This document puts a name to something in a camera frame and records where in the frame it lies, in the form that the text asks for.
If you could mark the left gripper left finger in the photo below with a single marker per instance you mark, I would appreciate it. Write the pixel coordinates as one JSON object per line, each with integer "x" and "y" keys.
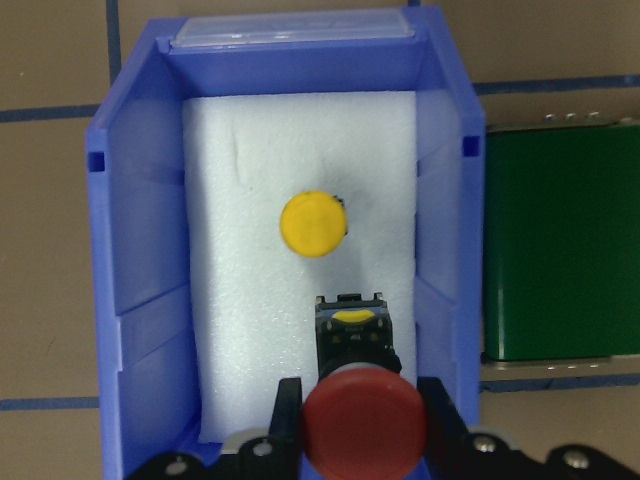
{"x": 285, "y": 429}

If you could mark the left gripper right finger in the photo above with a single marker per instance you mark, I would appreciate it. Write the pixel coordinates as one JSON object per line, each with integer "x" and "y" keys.
{"x": 446, "y": 431}

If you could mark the red push button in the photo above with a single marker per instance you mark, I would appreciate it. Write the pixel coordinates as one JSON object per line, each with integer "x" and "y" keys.
{"x": 362, "y": 420}

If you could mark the yellow push button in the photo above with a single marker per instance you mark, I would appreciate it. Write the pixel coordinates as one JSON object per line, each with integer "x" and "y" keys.
{"x": 313, "y": 223}

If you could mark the blue left plastic bin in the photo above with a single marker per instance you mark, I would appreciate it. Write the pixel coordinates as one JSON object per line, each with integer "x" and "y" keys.
{"x": 149, "y": 396}

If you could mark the green conveyor belt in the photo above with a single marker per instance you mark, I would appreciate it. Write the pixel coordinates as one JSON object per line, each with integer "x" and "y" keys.
{"x": 561, "y": 243}

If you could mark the white foam pad left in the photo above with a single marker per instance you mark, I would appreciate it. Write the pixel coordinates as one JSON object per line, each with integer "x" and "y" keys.
{"x": 253, "y": 297}

